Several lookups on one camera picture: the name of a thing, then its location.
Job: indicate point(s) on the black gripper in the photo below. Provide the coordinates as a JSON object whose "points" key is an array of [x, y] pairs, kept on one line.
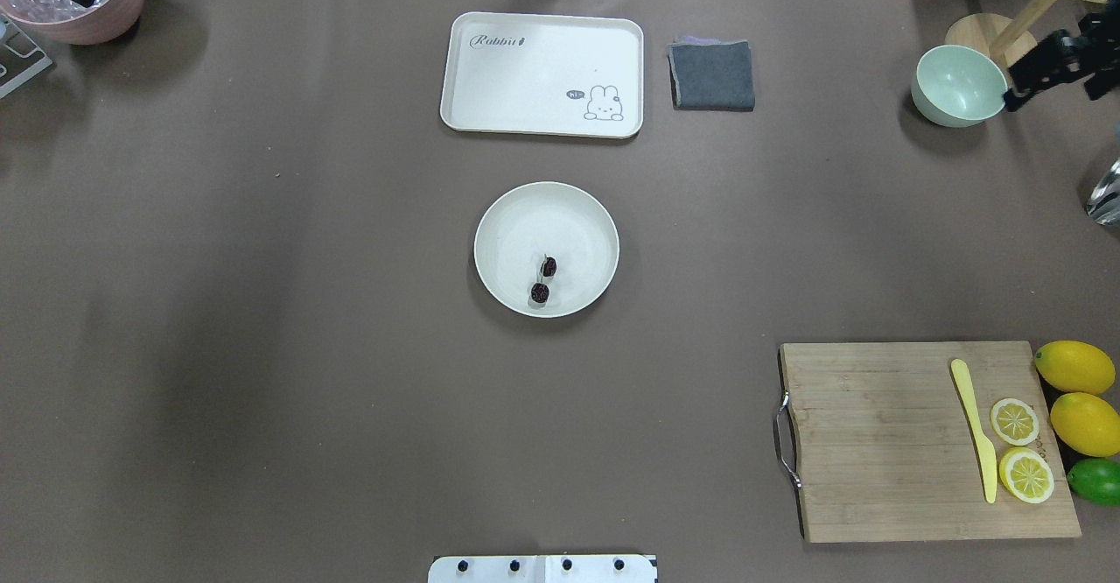
{"points": [[1043, 63]]}

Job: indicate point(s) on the cream rabbit tray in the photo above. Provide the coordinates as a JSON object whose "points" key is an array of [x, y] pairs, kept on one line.
{"points": [[544, 74]]}

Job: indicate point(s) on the wooden cup stand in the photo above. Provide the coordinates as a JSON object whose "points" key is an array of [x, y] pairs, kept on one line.
{"points": [[1004, 40]]}

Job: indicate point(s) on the mint green bowl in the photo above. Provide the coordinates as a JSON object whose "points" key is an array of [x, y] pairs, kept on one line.
{"points": [[956, 87]]}

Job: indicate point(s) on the clear glass cup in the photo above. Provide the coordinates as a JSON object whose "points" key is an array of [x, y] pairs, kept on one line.
{"points": [[1103, 201]]}

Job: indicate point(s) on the whole yellow lemon upper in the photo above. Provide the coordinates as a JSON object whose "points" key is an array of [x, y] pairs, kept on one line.
{"points": [[1074, 366]]}

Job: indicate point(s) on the whole yellow lemon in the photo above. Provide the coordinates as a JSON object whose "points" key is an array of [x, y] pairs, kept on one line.
{"points": [[1074, 366], [1086, 423]]}

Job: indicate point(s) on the grey folded cloth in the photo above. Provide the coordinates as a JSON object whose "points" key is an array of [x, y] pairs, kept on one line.
{"points": [[712, 75]]}

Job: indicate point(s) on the lemon half upper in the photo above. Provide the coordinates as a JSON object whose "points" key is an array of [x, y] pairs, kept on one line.
{"points": [[1015, 422]]}

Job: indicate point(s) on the lemon half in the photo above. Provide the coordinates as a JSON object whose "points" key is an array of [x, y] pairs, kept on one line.
{"points": [[1015, 422], [1025, 474]]}

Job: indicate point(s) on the whole yellow lemon lower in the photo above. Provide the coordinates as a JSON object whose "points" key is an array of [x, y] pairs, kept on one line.
{"points": [[1086, 423]]}

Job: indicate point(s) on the yellow plastic knife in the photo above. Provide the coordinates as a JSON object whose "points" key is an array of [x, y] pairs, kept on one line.
{"points": [[984, 448]]}

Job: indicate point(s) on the lemon half lower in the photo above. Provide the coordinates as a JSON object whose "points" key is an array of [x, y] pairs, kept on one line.
{"points": [[1025, 474]]}

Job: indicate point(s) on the bamboo cutting board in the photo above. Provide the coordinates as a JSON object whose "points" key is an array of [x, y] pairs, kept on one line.
{"points": [[882, 449]]}

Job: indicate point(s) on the green lime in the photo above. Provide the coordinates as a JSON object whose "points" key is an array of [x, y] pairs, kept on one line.
{"points": [[1095, 479]]}

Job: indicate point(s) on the white cup rack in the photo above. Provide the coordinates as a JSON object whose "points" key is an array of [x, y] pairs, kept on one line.
{"points": [[21, 58]]}

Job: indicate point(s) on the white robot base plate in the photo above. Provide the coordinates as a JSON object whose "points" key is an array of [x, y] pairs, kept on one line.
{"points": [[545, 568]]}

